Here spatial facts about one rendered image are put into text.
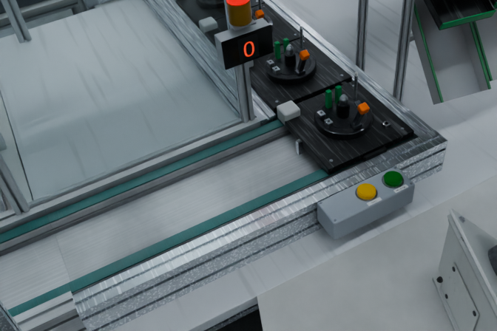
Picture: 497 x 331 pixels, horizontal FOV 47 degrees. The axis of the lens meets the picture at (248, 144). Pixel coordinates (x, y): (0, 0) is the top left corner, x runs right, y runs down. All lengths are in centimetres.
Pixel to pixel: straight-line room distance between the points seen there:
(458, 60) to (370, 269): 56
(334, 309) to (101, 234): 53
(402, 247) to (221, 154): 48
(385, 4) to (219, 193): 104
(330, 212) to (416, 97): 57
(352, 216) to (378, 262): 12
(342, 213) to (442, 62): 48
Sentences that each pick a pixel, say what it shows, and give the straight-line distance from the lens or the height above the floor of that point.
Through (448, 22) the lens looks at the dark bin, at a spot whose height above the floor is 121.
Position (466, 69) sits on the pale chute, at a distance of 150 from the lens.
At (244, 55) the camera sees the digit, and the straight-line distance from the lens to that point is 126.
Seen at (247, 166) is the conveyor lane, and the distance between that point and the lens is 138.
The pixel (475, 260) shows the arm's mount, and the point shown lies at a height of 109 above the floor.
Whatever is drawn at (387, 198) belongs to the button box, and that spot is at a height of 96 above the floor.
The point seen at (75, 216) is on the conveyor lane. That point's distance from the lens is 136.
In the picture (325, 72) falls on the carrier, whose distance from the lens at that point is 156.
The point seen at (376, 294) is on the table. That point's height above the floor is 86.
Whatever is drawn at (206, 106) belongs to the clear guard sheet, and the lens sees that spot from 136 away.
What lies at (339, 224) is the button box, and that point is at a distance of 121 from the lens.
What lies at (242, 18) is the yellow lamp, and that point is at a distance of 122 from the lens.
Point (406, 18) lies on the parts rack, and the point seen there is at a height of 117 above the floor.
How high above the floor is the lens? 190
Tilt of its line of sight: 43 degrees down
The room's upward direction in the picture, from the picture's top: 7 degrees counter-clockwise
